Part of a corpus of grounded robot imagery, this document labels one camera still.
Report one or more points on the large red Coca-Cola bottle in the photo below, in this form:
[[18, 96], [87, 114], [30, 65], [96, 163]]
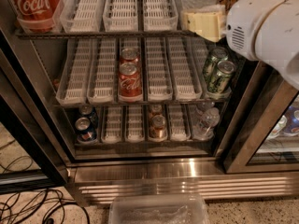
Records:
[[37, 16]]

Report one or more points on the small water bottle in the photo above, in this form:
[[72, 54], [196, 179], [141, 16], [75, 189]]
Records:
[[201, 108], [205, 125]]

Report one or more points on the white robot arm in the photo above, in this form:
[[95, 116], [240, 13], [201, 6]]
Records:
[[259, 30]]

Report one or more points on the front green soda can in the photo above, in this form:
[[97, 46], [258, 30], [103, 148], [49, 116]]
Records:
[[221, 77]]

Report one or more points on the rear copper soda can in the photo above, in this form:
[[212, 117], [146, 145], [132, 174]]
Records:
[[155, 110]]

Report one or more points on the blue pepsi can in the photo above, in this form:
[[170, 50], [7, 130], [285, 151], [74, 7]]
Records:
[[90, 113], [86, 131]]

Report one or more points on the right glass fridge door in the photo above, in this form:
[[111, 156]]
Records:
[[269, 97]]

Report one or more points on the clear plastic bin on floor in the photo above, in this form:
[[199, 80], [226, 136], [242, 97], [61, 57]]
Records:
[[159, 209]]

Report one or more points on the rear small water bottle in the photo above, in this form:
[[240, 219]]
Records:
[[201, 108]]

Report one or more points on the green soda can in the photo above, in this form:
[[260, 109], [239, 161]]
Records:
[[221, 77], [214, 56]]

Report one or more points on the red coca-cola can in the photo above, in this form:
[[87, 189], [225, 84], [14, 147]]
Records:
[[129, 80], [130, 55]]

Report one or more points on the rear green soda can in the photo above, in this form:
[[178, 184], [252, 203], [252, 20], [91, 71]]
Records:
[[214, 56]]

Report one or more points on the left open fridge door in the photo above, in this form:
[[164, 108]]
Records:
[[31, 163]]

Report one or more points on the rear blue Pepsi can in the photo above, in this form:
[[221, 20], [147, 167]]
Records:
[[90, 113]]

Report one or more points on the stainless steel fridge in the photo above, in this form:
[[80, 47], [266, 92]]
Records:
[[98, 173]]

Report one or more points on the rear red Coca-Cola can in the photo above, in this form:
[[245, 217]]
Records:
[[130, 55]]

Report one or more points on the front red Coca-Cola can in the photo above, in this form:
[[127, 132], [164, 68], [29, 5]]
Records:
[[129, 80]]

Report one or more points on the shelf tray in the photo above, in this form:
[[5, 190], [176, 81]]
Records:
[[120, 16], [185, 81], [111, 126], [82, 16], [159, 84], [74, 80], [134, 127], [160, 15], [178, 125], [101, 88]]

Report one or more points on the front small water bottle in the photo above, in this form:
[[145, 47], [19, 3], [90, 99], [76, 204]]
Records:
[[205, 125]]

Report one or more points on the cans behind right door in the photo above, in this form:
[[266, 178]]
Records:
[[288, 125]]

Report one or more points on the front copper soda can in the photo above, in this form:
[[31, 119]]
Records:
[[157, 128]]

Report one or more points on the front blue Pepsi can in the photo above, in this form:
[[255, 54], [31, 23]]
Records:
[[86, 131]]

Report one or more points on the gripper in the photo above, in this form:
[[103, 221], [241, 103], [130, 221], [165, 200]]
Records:
[[246, 25]]

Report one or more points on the copper soda can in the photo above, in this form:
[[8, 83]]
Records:
[[157, 128], [155, 110]]

